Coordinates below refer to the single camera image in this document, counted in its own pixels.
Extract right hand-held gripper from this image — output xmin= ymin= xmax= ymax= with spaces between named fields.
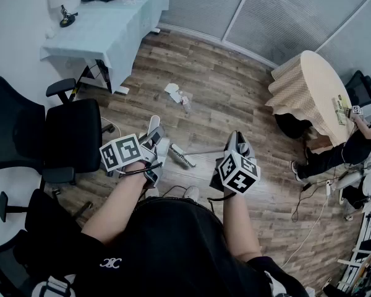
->
xmin=209 ymin=131 xmax=261 ymax=196

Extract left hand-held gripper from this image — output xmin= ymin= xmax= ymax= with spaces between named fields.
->
xmin=99 ymin=126 xmax=166 ymax=188

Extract white plastic dustpan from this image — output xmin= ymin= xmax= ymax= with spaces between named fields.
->
xmin=147 ymin=115 xmax=171 ymax=166

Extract person's left forearm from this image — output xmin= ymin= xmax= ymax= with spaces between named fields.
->
xmin=80 ymin=160 xmax=150 ymax=248

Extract person's right forearm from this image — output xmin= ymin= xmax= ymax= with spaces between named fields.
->
xmin=222 ymin=187 xmax=263 ymax=262

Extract person's right white shoe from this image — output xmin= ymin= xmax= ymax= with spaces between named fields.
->
xmin=184 ymin=185 xmax=200 ymax=202

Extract black mesh office chair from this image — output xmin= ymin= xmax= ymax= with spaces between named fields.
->
xmin=0 ymin=75 xmax=116 ymax=186
xmin=0 ymin=189 xmax=85 ymax=297

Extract round table with beige cloth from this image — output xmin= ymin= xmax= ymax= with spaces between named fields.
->
xmin=265 ymin=50 xmax=359 ymax=147

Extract green and white packets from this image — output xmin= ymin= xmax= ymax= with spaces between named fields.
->
xmin=331 ymin=94 xmax=349 ymax=126

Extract person's black shirt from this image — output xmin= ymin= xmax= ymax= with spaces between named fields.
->
xmin=27 ymin=196 xmax=310 ymax=297

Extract table with pale blue cloth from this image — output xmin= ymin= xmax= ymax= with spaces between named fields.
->
xmin=39 ymin=0 xmax=171 ymax=95

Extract grey round stand base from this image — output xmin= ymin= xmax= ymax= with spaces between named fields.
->
xmin=339 ymin=165 xmax=367 ymax=204

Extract black high-back chair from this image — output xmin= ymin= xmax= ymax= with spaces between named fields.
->
xmin=344 ymin=70 xmax=371 ymax=108

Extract small black lamp base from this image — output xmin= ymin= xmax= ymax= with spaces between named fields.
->
xmin=59 ymin=4 xmax=79 ymax=28

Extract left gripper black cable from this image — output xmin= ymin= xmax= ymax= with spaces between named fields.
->
xmin=119 ymin=161 xmax=163 ymax=179

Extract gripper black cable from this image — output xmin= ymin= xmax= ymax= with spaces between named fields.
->
xmin=119 ymin=161 xmax=163 ymax=179
xmin=207 ymin=193 xmax=236 ymax=216

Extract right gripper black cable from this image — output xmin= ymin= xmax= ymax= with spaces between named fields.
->
xmin=207 ymin=193 xmax=236 ymax=216

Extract black floor cable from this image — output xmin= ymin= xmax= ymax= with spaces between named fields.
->
xmin=291 ymin=178 xmax=328 ymax=223

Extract white floor cable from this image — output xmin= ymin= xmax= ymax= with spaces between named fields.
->
xmin=280 ymin=195 xmax=329 ymax=269

